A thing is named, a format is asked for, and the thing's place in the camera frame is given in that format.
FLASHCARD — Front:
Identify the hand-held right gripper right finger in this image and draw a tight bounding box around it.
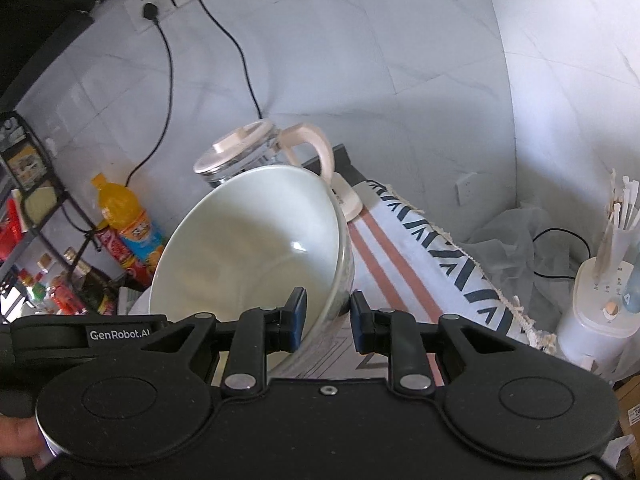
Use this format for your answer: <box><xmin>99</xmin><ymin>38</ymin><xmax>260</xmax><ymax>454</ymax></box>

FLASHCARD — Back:
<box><xmin>350</xmin><ymin>290</ymin><xmax>507</xmax><ymax>395</ymax></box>

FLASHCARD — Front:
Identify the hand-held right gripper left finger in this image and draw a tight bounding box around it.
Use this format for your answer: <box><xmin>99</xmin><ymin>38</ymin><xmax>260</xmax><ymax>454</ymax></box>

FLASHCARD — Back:
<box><xmin>145</xmin><ymin>287</ymin><xmax>308</xmax><ymax>395</ymax></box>

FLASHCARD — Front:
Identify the white ceramic bowl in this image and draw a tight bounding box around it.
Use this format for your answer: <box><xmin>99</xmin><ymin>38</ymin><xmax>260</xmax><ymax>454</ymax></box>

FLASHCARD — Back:
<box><xmin>148</xmin><ymin>165</ymin><xmax>356</xmax><ymax>377</ymax></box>

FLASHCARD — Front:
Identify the person's left hand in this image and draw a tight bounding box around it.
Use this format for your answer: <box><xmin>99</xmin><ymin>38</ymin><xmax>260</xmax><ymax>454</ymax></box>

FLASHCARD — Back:
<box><xmin>0</xmin><ymin>416</ymin><xmax>44</xmax><ymax>458</ymax></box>

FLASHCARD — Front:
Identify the dark soy sauce bottle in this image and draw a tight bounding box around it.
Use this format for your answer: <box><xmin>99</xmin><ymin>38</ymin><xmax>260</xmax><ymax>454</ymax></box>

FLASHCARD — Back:
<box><xmin>65</xmin><ymin>247</ymin><xmax>119</xmax><ymax>317</ymax></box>

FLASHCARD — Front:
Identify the patterned white tablecloth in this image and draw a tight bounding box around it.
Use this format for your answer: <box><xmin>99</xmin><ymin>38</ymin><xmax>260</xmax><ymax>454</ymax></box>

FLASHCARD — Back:
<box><xmin>287</xmin><ymin>179</ymin><xmax>557</xmax><ymax>383</ymax></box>

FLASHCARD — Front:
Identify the black metal rack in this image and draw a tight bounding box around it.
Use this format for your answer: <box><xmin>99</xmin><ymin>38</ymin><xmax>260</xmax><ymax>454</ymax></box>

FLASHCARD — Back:
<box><xmin>0</xmin><ymin>110</ymin><xmax>126</xmax><ymax>322</ymax></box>

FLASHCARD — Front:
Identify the red cola can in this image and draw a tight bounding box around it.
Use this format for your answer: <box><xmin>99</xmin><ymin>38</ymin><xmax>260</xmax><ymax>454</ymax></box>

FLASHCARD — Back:
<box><xmin>94</xmin><ymin>227</ymin><xmax>152</xmax><ymax>287</ymax></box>

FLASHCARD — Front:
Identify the red plastic packet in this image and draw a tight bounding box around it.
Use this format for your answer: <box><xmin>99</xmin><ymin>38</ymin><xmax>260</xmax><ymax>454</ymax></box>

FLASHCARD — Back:
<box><xmin>0</xmin><ymin>199</ymin><xmax>25</xmax><ymax>262</ymax></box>

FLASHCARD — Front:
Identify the cream kettle base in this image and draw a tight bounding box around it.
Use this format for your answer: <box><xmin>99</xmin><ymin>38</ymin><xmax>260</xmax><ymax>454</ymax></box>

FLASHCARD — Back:
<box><xmin>330</xmin><ymin>172</ymin><xmax>364</xmax><ymax>222</ymax></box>

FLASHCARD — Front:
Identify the pale yellow packet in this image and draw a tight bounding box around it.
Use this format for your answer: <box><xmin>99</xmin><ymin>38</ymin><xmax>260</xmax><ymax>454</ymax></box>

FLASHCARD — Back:
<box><xmin>24</xmin><ymin>185</ymin><xmax>64</xmax><ymax>222</ymax></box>

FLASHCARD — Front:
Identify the orange juice bottle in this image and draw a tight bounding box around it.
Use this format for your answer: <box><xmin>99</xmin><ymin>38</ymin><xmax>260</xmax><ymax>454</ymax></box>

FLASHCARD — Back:
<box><xmin>90</xmin><ymin>172</ymin><xmax>167</xmax><ymax>272</ymax></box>

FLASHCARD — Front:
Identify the grey plastic bag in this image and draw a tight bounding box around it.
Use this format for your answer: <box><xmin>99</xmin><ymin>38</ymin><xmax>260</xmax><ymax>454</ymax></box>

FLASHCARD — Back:
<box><xmin>469</xmin><ymin>204</ymin><xmax>592</xmax><ymax>322</ymax></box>

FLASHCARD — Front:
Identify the printed food box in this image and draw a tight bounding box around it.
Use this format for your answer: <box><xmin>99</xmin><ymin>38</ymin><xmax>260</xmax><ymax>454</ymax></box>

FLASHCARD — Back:
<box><xmin>6</xmin><ymin>146</ymin><xmax>49</xmax><ymax>192</ymax></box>

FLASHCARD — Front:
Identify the white countertop appliance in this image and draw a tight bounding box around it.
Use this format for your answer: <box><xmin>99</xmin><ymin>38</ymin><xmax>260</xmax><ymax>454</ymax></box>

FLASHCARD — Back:
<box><xmin>555</xmin><ymin>257</ymin><xmax>640</xmax><ymax>377</ymax></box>

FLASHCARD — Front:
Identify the bundle of chopsticks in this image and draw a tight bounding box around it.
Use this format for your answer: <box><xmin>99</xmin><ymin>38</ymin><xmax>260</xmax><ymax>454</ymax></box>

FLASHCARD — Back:
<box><xmin>596</xmin><ymin>167</ymin><xmax>640</xmax><ymax>282</ymax></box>

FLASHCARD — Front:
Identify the cardboard box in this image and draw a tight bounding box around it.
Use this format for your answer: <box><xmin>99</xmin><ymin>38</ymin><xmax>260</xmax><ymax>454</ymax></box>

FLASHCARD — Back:
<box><xmin>612</xmin><ymin>375</ymin><xmax>640</xmax><ymax>462</ymax></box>

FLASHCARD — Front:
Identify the small white wall socket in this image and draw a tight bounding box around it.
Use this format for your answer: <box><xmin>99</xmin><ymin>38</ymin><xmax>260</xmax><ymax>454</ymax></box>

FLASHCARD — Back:
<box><xmin>455</xmin><ymin>172</ymin><xmax>480</xmax><ymax>206</ymax></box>

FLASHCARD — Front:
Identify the glass kettle with cream handle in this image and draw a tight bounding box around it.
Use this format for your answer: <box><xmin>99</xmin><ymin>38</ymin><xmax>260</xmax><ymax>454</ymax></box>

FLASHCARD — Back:
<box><xmin>193</xmin><ymin>119</ymin><xmax>335</xmax><ymax>192</ymax></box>

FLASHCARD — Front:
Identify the thin black cable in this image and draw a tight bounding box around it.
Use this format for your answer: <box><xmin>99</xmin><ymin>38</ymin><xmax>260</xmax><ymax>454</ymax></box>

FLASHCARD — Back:
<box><xmin>531</xmin><ymin>228</ymin><xmax>592</xmax><ymax>282</ymax></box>

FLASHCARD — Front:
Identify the black power cable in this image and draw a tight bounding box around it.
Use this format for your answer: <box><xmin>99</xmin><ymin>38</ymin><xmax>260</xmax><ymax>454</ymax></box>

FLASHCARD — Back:
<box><xmin>124</xmin><ymin>19</ymin><xmax>175</xmax><ymax>187</ymax></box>
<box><xmin>196</xmin><ymin>0</ymin><xmax>263</xmax><ymax>120</ymax></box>

